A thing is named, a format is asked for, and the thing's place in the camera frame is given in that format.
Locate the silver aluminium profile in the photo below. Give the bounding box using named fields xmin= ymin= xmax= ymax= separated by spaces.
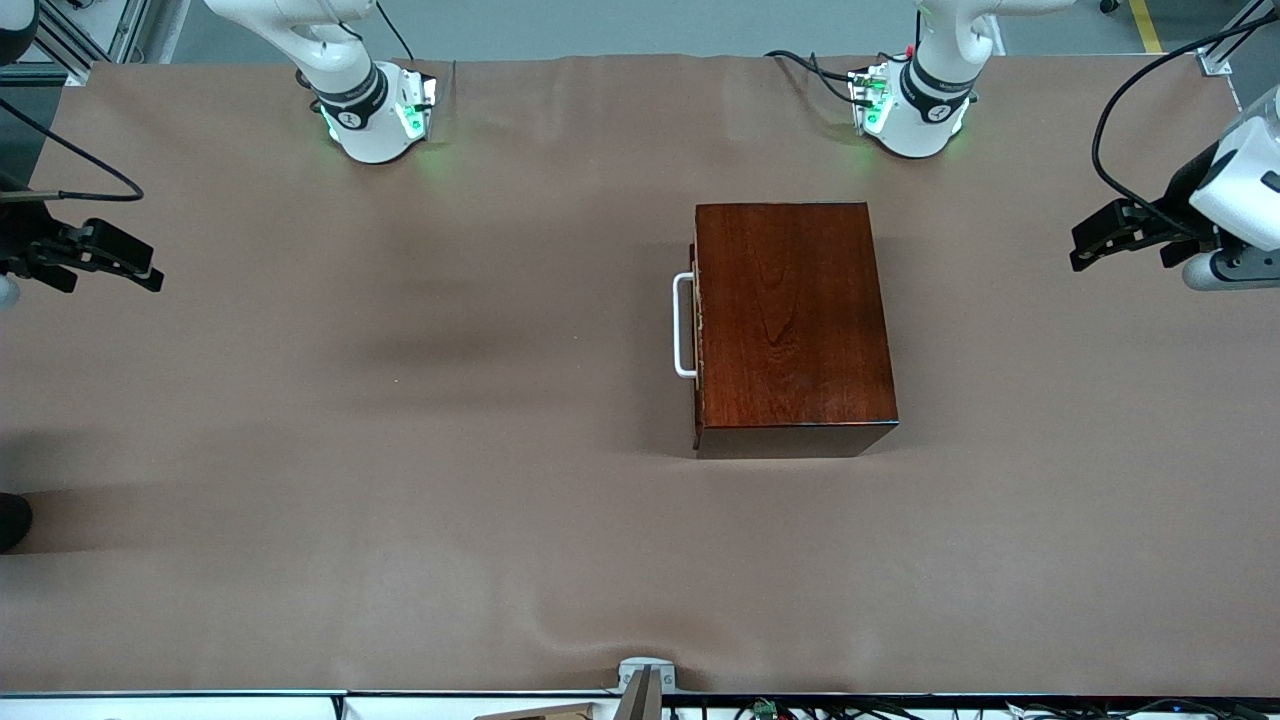
xmin=1197 ymin=0 xmax=1280 ymax=77

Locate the dark aluminium frame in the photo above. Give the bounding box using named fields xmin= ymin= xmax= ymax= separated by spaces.
xmin=25 ymin=0 xmax=166 ymax=89

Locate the light brown wooden board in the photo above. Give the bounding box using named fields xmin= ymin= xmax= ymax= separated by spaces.
xmin=473 ymin=703 xmax=601 ymax=720

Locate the wooden drawer with white handle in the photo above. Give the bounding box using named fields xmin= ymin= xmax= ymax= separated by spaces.
xmin=673 ymin=240 xmax=703 ymax=451

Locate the black right arm base cable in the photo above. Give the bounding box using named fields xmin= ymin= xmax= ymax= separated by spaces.
xmin=375 ymin=0 xmax=419 ymax=63

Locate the dark brown wooden cabinet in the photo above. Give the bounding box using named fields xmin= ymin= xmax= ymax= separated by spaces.
xmin=693 ymin=202 xmax=899 ymax=459

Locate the brown table mat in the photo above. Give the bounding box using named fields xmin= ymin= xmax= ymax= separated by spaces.
xmin=0 ymin=52 xmax=1280 ymax=698

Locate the black arm base cable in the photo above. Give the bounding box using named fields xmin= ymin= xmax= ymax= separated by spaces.
xmin=375 ymin=0 xmax=419 ymax=63
xmin=765 ymin=50 xmax=861 ymax=106

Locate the black left arm base cable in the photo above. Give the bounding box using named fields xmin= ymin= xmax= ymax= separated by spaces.
xmin=765 ymin=50 xmax=861 ymax=106

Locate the grey metal camera bracket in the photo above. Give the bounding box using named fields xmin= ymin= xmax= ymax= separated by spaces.
xmin=617 ymin=657 xmax=677 ymax=720

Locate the black round object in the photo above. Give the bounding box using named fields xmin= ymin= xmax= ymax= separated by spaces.
xmin=0 ymin=493 xmax=34 ymax=553

